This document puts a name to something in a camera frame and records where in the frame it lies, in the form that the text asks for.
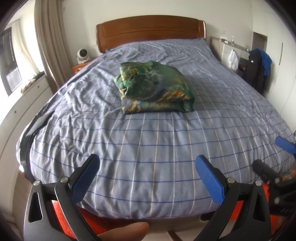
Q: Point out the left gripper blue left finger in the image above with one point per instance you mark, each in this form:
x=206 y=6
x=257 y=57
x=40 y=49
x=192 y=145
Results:
x=40 y=221

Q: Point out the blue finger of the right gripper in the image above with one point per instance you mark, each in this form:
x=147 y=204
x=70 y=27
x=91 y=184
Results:
x=266 y=174
x=286 y=145

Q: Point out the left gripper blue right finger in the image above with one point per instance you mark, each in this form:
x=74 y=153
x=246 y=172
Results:
x=253 y=221

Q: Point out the green patterned silk jacket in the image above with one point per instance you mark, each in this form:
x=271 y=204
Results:
x=152 y=86

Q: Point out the black and blue hung clothes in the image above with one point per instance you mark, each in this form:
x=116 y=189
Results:
x=257 y=70

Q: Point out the orange fleece trousers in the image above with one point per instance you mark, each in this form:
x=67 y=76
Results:
x=100 y=225

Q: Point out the white plastic bag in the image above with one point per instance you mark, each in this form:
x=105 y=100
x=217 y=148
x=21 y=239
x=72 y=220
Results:
x=233 y=61

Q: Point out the person foot toe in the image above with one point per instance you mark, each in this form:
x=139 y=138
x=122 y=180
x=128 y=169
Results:
x=133 y=232

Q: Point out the white wardrobe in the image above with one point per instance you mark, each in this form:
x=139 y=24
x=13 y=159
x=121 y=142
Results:
x=281 y=48

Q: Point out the white window side cabinet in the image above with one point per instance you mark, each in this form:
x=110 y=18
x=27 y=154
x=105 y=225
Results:
x=22 y=109

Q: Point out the blue checked bed duvet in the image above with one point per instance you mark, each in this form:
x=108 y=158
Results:
x=147 y=167

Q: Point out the wooden nightstand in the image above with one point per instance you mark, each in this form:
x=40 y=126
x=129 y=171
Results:
x=78 y=67

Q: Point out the brown wooden headboard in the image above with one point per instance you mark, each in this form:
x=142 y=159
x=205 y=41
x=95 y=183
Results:
x=113 y=33

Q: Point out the white round desk fan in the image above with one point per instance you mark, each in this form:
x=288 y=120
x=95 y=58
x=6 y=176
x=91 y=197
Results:
x=82 y=56

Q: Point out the beige curtain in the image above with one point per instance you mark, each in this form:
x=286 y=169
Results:
x=52 y=43

